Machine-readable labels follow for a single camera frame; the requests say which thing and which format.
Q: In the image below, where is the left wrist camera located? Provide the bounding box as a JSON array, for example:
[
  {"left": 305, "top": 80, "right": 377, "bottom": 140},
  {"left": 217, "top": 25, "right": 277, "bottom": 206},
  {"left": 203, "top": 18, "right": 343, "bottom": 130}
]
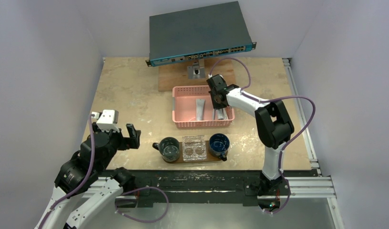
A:
[{"left": 91, "top": 109, "right": 120, "bottom": 133}]

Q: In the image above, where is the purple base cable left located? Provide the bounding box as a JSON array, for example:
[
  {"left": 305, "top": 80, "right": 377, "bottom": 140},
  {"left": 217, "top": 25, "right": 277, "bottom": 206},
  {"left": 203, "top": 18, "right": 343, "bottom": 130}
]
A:
[{"left": 114, "top": 186, "right": 169, "bottom": 224}]

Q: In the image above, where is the black base frame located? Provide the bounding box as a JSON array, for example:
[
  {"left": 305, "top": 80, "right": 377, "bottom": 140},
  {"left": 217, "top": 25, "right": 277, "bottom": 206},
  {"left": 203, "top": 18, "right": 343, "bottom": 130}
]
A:
[{"left": 101, "top": 170, "right": 312, "bottom": 208}]

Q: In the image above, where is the metal stand bracket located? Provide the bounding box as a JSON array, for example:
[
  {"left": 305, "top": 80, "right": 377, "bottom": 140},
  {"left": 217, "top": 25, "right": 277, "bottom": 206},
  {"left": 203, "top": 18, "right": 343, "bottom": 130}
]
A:
[{"left": 187, "top": 59, "right": 205, "bottom": 79}]

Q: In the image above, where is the dark green cup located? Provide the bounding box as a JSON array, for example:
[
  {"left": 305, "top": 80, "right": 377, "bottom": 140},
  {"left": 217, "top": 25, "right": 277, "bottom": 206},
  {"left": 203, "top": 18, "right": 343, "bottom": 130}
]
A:
[{"left": 152, "top": 137, "right": 180, "bottom": 163}]

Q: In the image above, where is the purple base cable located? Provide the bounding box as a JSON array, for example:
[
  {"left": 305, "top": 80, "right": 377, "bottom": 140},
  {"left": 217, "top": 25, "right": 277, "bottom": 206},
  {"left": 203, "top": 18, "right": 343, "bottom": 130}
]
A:
[
  {"left": 261, "top": 177, "right": 291, "bottom": 216},
  {"left": 114, "top": 186, "right": 169, "bottom": 224}
]

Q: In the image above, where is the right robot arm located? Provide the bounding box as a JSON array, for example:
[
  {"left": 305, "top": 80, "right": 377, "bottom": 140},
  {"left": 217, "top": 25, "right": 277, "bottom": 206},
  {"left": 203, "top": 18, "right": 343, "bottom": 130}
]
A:
[{"left": 206, "top": 74, "right": 295, "bottom": 194}]

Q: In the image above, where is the blue cup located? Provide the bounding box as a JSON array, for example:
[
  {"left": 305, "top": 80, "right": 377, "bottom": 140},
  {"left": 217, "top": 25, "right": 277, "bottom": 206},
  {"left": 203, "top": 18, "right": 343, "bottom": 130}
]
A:
[{"left": 209, "top": 133, "right": 230, "bottom": 161}]

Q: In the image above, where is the clear acrylic holder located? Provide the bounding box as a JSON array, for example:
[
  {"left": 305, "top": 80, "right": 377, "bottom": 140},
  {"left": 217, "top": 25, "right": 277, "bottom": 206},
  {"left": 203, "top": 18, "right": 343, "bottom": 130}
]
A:
[{"left": 182, "top": 135, "right": 206, "bottom": 160}]

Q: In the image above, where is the pink plastic basket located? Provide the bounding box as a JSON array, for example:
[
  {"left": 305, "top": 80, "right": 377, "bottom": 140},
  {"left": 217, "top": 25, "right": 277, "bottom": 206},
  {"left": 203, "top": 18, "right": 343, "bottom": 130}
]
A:
[{"left": 172, "top": 85, "right": 235, "bottom": 129}]

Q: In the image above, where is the wooden base board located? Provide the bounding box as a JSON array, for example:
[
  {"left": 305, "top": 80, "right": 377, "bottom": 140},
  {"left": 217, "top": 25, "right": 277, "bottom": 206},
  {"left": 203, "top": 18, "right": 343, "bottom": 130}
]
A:
[{"left": 158, "top": 58, "right": 237, "bottom": 92}]

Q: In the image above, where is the network switch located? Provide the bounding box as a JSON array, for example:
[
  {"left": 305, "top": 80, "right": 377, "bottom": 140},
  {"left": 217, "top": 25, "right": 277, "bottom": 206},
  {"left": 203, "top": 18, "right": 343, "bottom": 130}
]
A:
[{"left": 146, "top": 1, "right": 256, "bottom": 67}]

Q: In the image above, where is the oval wooden tray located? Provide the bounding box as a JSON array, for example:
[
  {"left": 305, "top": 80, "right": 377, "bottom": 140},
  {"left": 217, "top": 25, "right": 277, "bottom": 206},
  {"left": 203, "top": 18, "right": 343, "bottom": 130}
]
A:
[{"left": 165, "top": 140, "right": 222, "bottom": 164}]

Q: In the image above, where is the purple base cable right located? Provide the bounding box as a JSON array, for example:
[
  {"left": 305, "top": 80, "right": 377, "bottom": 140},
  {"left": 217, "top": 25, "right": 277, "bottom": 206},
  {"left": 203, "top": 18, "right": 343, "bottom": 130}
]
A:
[{"left": 261, "top": 177, "right": 291, "bottom": 216}]

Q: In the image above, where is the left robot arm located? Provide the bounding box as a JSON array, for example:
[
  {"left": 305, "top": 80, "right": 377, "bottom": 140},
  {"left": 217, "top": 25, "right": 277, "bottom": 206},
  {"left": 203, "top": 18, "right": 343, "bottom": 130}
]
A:
[{"left": 36, "top": 122, "right": 141, "bottom": 229}]

